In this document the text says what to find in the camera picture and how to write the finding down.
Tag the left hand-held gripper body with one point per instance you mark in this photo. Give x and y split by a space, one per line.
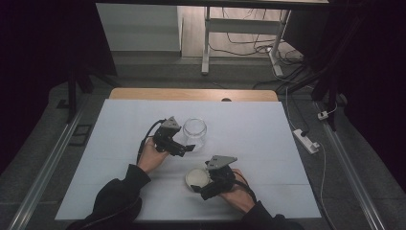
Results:
167 140

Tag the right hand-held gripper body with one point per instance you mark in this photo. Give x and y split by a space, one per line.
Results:
221 179

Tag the cream round jar lid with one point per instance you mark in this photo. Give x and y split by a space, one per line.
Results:
196 179

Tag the clear glass jar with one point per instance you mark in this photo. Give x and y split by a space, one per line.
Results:
195 135

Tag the person's left hand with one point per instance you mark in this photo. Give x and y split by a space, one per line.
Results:
150 158

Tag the person's right hand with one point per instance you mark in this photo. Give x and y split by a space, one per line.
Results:
241 196

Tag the white table mat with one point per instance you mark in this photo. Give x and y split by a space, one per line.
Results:
249 137

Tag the wooden table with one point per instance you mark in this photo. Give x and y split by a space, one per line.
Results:
191 94

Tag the white power strip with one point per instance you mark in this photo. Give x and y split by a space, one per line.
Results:
305 140

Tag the black metal stand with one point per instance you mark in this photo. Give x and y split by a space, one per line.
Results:
332 92
72 96

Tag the white panel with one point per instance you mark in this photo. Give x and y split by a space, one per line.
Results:
139 28

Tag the small white adapter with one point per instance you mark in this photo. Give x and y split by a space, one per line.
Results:
323 115

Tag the dark curtain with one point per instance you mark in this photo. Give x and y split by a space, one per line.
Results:
41 64
367 80

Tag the black rectangular floor frame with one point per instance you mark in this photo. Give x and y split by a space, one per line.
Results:
80 134

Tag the aluminium rail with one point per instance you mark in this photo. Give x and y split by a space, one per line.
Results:
351 179
48 172

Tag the white desk frame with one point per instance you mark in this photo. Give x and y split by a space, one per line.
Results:
242 26

